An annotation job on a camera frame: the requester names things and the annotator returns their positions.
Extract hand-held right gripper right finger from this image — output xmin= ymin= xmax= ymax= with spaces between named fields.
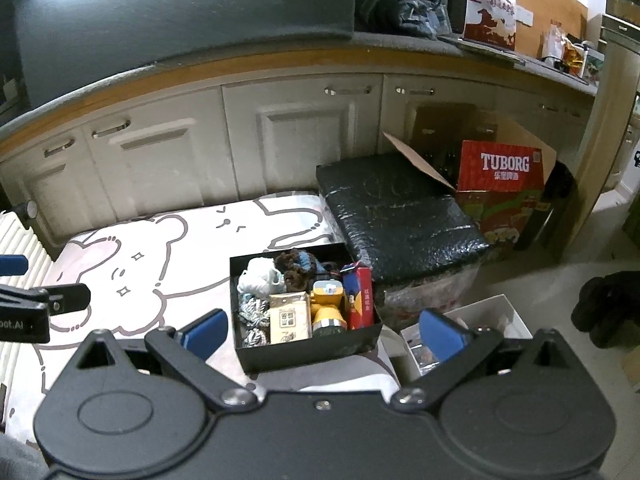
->
xmin=389 ymin=308 xmax=577 ymax=412

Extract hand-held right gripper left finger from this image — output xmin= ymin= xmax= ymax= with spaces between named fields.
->
xmin=74 ymin=308 xmax=260 ymax=415

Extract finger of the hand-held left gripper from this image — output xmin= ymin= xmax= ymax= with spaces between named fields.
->
xmin=0 ymin=254 xmax=29 ymax=277
xmin=0 ymin=283 xmax=92 ymax=317

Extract grey white braided rope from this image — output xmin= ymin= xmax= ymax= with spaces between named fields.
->
xmin=238 ymin=292 xmax=271 ymax=348

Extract white plastic bag ball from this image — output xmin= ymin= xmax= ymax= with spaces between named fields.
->
xmin=237 ymin=257 xmax=285 ymax=295

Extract cream gold small box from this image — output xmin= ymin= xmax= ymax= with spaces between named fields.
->
xmin=268 ymin=291 xmax=312 ymax=346

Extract colourful card box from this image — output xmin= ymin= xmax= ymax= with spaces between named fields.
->
xmin=341 ymin=264 xmax=376 ymax=331

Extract black cardboard box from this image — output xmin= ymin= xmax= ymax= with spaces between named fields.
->
xmin=229 ymin=242 xmax=384 ymax=373

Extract brown blue crocheted yarn piece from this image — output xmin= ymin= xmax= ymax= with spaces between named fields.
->
xmin=272 ymin=249 xmax=326 ymax=291

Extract yellow headlamp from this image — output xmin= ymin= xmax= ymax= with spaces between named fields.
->
xmin=309 ymin=280 xmax=349 ymax=338

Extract white radiator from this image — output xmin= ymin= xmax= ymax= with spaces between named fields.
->
xmin=0 ymin=210 xmax=57 ymax=291

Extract white storage bin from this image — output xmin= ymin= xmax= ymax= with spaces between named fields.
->
xmin=400 ymin=294 xmax=533 ymax=382

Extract bear print bedsheet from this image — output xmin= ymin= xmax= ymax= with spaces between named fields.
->
xmin=0 ymin=191 xmax=401 ymax=441

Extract black bubble-wrapped bundle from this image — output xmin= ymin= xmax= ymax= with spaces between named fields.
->
xmin=316 ymin=157 xmax=491 ymax=311

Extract red beer carton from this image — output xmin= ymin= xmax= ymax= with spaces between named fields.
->
xmin=454 ymin=140 xmax=547 ymax=263

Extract black fuzzy slippers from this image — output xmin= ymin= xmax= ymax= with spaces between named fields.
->
xmin=571 ymin=271 xmax=640 ymax=349

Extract cream cabinet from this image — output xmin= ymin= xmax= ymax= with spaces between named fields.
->
xmin=0 ymin=67 xmax=598 ymax=256

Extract red Tuborg cardboard box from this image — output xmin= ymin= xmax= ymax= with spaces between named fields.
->
xmin=382 ymin=107 xmax=558 ymax=196

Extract grey countertop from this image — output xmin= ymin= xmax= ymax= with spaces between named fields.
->
xmin=0 ymin=30 xmax=601 ymax=161

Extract snack packet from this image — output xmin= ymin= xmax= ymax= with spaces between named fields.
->
xmin=549 ymin=20 xmax=587 ymax=72

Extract white red paper bag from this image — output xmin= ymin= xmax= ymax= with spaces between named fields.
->
xmin=462 ymin=0 xmax=519 ymax=52

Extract grey fan heater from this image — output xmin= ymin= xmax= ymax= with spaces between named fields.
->
xmin=445 ymin=0 xmax=469 ymax=36

